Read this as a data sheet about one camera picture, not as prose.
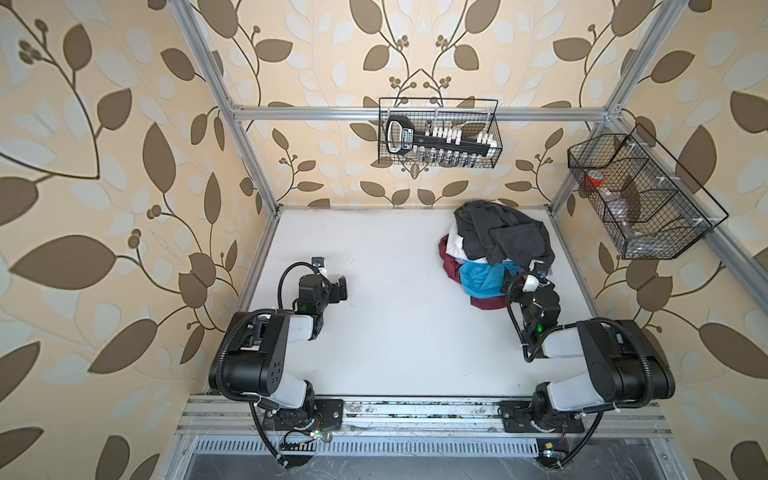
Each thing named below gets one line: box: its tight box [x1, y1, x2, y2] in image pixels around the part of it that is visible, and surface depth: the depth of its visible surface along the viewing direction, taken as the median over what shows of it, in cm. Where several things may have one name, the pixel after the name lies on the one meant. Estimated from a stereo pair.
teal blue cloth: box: [460, 260, 521, 298], surface depth 96 cm
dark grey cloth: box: [454, 200, 556, 271], surface depth 96 cm
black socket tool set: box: [386, 115, 497, 160], surface depth 86 cm
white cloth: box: [446, 223, 488, 264], surface depth 100 cm
